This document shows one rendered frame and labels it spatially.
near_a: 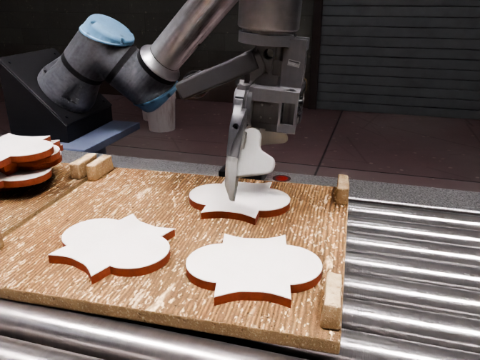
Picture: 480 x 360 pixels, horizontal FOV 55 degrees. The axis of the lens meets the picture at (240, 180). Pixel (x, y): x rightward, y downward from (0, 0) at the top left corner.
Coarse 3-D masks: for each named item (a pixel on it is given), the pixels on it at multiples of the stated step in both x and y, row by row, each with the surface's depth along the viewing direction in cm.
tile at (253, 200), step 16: (192, 192) 67; (208, 192) 67; (224, 192) 67; (240, 192) 67; (256, 192) 67; (272, 192) 67; (208, 208) 62; (224, 208) 62; (240, 208) 62; (256, 208) 62; (272, 208) 62; (288, 208) 63
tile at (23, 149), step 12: (0, 144) 69; (12, 144) 69; (24, 144) 69; (36, 144) 69; (48, 144) 69; (0, 156) 64; (12, 156) 64; (24, 156) 65; (36, 156) 66; (48, 156) 67; (0, 168) 63
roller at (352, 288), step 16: (352, 288) 51; (368, 288) 50; (384, 288) 50; (400, 288) 50; (416, 288) 50; (432, 288) 50; (448, 288) 50; (400, 304) 49; (416, 304) 49; (432, 304) 48; (448, 304) 48; (464, 304) 48
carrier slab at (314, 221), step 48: (96, 192) 69; (144, 192) 69; (288, 192) 69; (48, 240) 56; (192, 240) 56; (288, 240) 56; (336, 240) 56; (0, 288) 47; (48, 288) 47; (96, 288) 47; (144, 288) 47; (192, 288) 47; (240, 336) 42; (288, 336) 41; (336, 336) 40
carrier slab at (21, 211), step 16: (64, 176) 75; (16, 192) 69; (32, 192) 69; (48, 192) 69; (64, 192) 70; (0, 208) 64; (16, 208) 64; (32, 208) 64; (0, 224) 60; (16, 224) 60
